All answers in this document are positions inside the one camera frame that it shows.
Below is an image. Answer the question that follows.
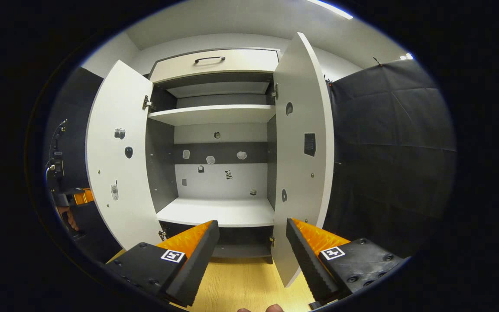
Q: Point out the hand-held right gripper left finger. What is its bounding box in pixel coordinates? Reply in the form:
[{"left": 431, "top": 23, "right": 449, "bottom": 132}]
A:
[{"left": 104, "top": 220, "right": 220, "bottom": 307}]

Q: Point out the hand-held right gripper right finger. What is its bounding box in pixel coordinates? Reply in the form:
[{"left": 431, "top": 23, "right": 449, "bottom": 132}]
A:
[{"left": 285, "top": 218, "right": 406, "bottom": 305}]

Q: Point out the cream shoe cabinet door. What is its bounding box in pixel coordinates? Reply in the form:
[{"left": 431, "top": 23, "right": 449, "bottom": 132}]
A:
[
  {"left": 86, "top": 60, "right": 165, "bottom": 251},
  {"left": 271, "top": 32, "right": 334, "bottom": 288}
]

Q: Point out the cream double-door shoe cabinet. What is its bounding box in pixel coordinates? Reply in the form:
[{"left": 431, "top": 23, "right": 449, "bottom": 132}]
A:
[{"left": 146, "top": 47, "right": 282, "bottom": 265}]

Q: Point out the white cabinet shelf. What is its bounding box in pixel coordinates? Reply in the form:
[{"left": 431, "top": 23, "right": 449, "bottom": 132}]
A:
[
  {"left": 166, "top": 81, "right": 271, "bottom": 99},
  {"left": 148, "top": 104, "right": 276, "bottom": 127},
  {"left": 156, "top": 197, "right": 275, "bottom": 228}
]

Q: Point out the cream cabinet drawer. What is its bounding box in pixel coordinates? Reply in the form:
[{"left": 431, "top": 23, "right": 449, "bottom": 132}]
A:
[{"left": 149, "top": 49, "right": 281, "bottom": 84}]

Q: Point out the long ceiling light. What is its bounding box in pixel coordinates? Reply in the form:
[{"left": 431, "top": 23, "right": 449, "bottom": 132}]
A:
[{"left": 306, "top": 0, "right": 354, "bottom": 20}]

